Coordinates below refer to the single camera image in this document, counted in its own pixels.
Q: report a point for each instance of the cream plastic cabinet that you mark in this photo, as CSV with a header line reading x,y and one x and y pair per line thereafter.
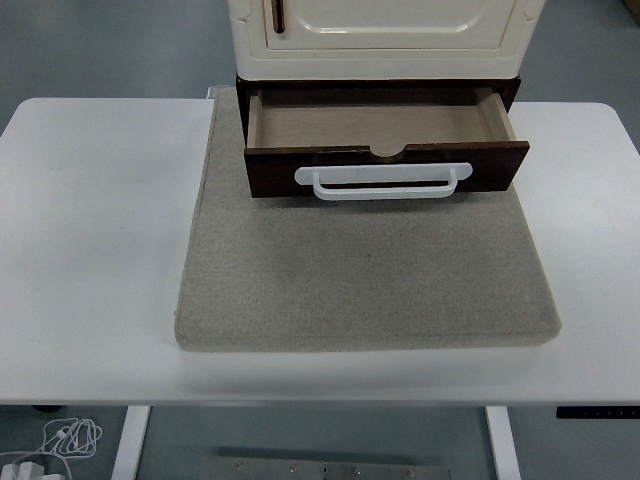
x,y
380,62

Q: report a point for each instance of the white power adapter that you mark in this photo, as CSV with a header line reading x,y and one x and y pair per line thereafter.
x,y
22,472

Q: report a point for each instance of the grey fabric mat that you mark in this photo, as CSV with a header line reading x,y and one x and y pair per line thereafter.
x,y
360,280

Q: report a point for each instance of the white table leg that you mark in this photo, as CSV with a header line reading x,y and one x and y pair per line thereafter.
x,y
504,445
129,445

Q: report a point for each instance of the black table control panel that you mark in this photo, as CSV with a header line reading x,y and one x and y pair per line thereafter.
x,y
600,412

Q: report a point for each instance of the black base part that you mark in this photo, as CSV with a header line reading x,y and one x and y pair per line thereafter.
x,y
44,407

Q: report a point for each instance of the brown cardboard box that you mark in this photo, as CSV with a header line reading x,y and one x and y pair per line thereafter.
x,y
632,4

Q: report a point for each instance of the dark wooden drawer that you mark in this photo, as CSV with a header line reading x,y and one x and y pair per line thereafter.
x,y
350,125

